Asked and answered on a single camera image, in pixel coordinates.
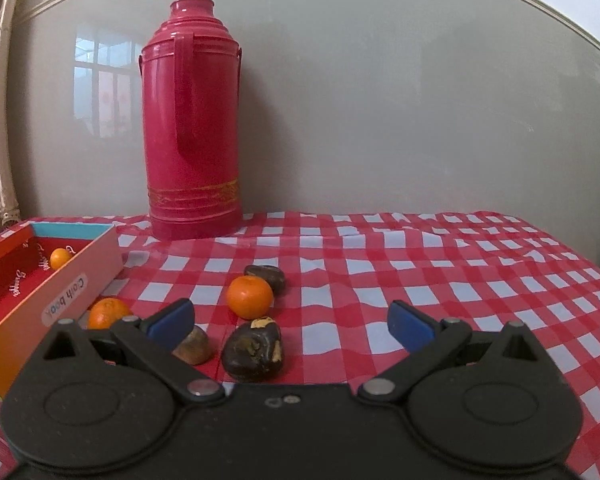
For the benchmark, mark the red thermos flask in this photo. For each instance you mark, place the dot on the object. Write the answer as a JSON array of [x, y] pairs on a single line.
[[190, 135]]

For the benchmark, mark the colourful cardboard box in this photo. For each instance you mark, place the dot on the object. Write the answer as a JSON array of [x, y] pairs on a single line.
[[80, 280]]

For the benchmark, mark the beige curtain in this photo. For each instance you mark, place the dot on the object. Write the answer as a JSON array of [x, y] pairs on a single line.
[[2, 160]]

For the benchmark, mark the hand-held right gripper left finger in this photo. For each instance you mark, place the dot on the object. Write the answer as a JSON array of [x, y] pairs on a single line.
[[172, 322]]

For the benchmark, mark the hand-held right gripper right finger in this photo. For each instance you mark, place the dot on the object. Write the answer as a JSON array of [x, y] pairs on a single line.
[[410, 327]]

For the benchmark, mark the small orange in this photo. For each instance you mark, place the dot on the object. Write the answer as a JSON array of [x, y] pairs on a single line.
[[60, 258], [250, 296], [107, 312]]

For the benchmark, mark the small brown green fruit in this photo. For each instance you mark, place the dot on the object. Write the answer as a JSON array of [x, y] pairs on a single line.
[[198, 347]]

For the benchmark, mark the red checkered tablecloth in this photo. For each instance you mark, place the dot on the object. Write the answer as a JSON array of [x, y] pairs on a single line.
[[430, 270]]

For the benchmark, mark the small dark smooth fruit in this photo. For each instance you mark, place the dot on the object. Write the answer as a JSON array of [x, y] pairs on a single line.
[[273, 277]]

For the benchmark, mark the large dark lumpy fruit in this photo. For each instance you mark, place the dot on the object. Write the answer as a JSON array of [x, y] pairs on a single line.
[[250, 355]]

